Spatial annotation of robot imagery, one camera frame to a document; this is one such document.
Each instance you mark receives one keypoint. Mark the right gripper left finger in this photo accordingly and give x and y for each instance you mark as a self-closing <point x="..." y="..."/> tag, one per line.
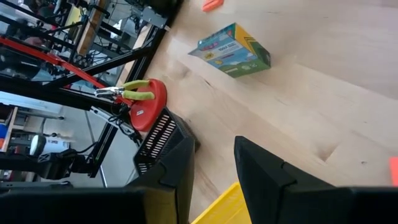
<point x="177" y="174"/>

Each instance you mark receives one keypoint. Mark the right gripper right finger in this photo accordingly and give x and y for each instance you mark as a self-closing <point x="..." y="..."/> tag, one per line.
<point x="273" y="193"/>

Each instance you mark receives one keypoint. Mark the orange eraser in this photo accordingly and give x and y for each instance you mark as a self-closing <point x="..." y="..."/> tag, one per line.
<point x="394" y="171"/>
<point x="213" y="4"/>

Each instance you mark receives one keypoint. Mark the green yellow crayon box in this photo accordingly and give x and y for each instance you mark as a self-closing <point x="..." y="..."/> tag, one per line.
<point x="230" y="53"/>

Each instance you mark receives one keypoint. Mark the black plastic slotted basket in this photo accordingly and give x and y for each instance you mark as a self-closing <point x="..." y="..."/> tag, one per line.
<point x="158" y="140"/>

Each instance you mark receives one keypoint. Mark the yellow plastic slotted basket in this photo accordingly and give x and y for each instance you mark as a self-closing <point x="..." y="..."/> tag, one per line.
<point x="225" y="208"/>

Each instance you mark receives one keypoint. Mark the red round disc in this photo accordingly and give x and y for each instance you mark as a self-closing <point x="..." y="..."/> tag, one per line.
<point x="149" y="109"/>

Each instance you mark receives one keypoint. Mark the white cylinder device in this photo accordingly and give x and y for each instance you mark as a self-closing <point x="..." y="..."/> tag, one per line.
<point x="49" y="145"/>

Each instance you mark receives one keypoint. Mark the red metal bar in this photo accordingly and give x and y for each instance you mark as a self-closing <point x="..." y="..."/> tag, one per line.
<point x="62" y="63"/>

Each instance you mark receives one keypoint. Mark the wooden plank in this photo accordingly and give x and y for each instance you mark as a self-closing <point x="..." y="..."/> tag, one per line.
<point x="90" y="28"/>

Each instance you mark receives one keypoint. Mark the black rig frame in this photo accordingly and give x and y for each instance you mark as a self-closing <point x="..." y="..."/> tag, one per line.
<point x="124" y="60"/>

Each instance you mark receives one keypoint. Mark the grey metal bracket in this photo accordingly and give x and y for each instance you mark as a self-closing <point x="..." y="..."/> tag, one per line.
<point x="154" y="17"/>

